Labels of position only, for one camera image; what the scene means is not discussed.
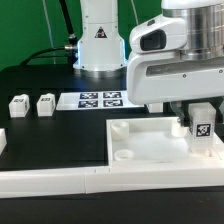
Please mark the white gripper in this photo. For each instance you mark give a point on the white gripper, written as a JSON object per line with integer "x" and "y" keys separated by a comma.
{"x": 163, "y": 77}

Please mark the white square tabletop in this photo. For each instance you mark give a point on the white square tabletop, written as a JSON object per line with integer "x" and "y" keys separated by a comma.
{"x": 150, "y": 140}

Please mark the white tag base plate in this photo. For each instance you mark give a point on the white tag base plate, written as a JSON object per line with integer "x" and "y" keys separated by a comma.
{"x": 93, "y": 100}

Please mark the white obstacle front wall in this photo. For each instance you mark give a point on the white obstacle front wall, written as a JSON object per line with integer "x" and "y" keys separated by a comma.
{"x": 87, "y": 180}

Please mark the white obstacle wall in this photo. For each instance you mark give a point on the white obstacle wall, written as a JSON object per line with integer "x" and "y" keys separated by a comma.
{"x": 87, "y": 180}
{"x": 3, "y": 141}

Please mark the white obstacle left wall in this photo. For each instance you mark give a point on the white obstacle left wall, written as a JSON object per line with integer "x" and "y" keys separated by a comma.
{"x": 3, "y": 141}

